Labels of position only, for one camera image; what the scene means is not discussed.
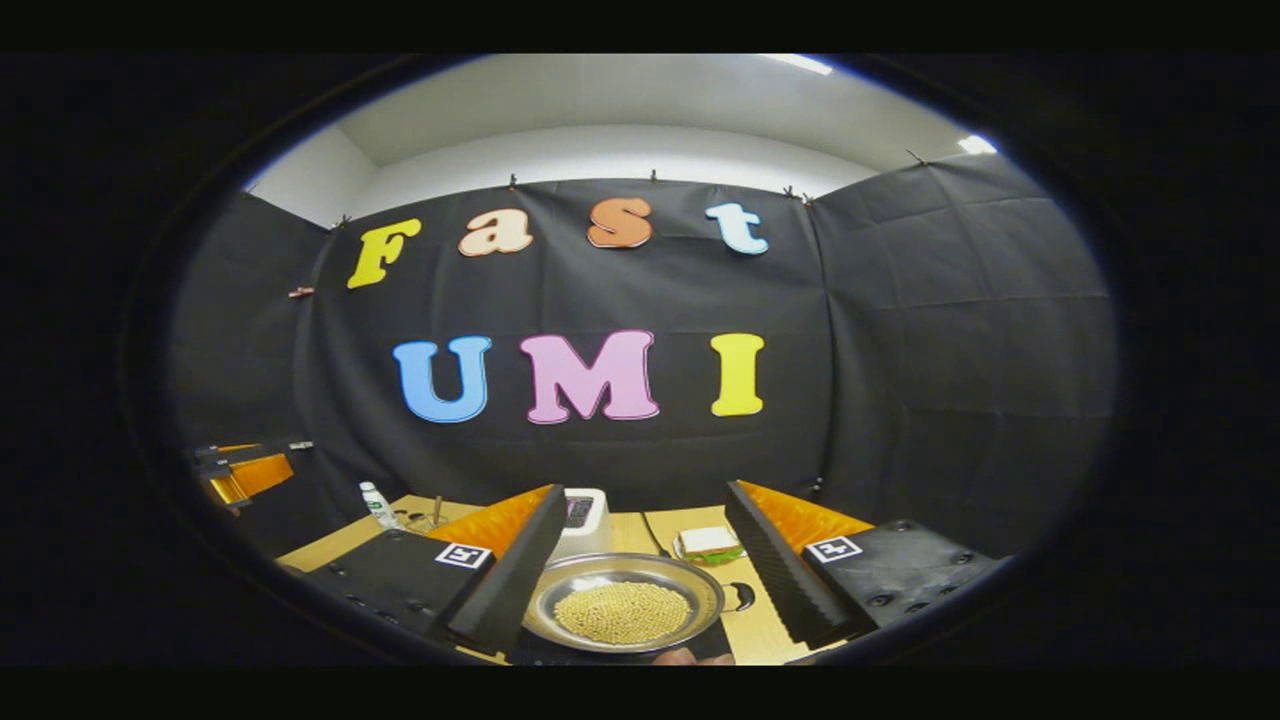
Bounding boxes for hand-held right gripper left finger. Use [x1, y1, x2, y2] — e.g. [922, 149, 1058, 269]
[298, 483, 570, 658]

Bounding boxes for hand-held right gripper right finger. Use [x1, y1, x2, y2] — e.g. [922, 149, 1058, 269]
[724, 479, 1007, 652]

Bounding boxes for stainless steel pot black handles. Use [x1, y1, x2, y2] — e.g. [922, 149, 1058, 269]
[521, 552, 759, 657]

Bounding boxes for toy sandwich on plate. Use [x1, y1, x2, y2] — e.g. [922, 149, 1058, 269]
[671, 526, 747, 567]

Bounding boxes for white toaster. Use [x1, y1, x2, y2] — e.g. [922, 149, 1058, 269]
[548, 486, 614, 564]

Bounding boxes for heap of yellow soybeans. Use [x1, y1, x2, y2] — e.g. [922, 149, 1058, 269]
[552, 581, 694, 646]

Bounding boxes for white drink bottle green label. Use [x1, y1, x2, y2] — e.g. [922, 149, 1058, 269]
[359, 481, 402, 532]

